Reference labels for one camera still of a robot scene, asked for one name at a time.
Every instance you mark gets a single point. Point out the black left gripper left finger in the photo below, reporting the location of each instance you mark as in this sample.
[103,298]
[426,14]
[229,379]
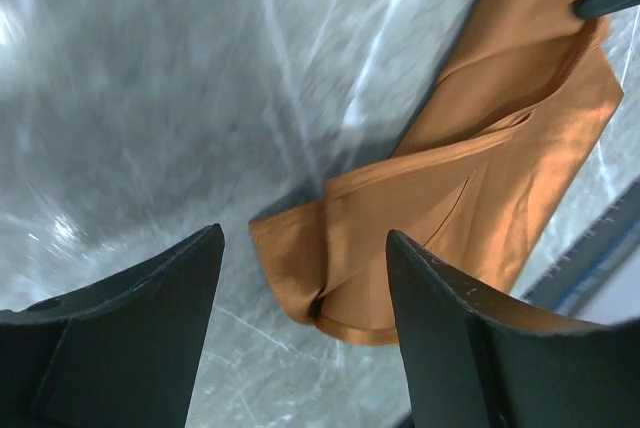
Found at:
[121,352]

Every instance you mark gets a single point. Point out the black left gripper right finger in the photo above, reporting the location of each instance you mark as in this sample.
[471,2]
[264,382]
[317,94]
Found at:
[476,357]

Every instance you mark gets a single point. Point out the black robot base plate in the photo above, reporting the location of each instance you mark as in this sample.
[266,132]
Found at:
[597,278]

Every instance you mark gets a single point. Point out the orange cloth napkin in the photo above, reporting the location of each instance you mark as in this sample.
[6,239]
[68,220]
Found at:
[516,111]

